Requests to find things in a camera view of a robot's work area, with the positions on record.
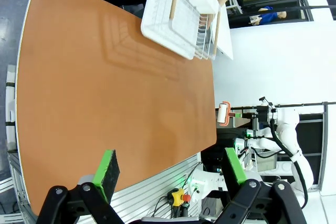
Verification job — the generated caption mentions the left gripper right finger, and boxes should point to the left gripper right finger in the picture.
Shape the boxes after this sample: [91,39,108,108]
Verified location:
[215,147,308,224]

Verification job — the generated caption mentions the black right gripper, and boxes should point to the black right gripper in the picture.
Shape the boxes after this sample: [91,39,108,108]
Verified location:
[234,104,269,131]

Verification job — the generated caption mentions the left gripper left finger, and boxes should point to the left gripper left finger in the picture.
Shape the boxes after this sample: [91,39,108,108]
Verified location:
[36,149,124,224]

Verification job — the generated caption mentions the lint roller with orange frame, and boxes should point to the lint roller with orange frame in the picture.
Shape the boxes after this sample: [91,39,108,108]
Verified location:
[216,101,237,127]

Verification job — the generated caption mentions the white wire dish rack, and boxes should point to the white wire dish rack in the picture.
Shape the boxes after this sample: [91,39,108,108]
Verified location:
[140,0,221,61]

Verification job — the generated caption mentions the white cutlery holder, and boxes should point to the white cutlery holder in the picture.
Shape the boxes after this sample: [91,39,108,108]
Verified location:
[188,0,220,15]

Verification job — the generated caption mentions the person's left hand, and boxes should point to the person's left hand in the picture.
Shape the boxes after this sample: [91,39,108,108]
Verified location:
[198,14,215,32]

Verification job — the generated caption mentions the grey metal box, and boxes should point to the grey metal box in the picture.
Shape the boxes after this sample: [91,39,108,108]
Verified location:
[253,152,278,173]

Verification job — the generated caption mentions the yellow emergency stop button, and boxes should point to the yellow emergency stop button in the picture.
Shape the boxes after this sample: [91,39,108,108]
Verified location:
[170,188,192,207]

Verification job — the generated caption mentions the white side table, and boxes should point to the white side table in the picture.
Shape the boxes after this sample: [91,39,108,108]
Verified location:
[209,6,234,61]

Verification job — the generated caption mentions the person in blue top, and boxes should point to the person in blue top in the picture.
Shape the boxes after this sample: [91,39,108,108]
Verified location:
[249,6,287,27]

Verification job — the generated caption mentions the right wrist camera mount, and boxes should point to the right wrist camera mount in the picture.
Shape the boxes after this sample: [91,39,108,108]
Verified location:
[258,97,276,111]

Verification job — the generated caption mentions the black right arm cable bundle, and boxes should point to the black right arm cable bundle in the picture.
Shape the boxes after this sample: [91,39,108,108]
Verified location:
[269,118,310,209]

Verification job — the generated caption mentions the black cables under table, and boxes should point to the black cables under table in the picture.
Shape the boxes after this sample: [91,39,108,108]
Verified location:
[151,194,186,219]

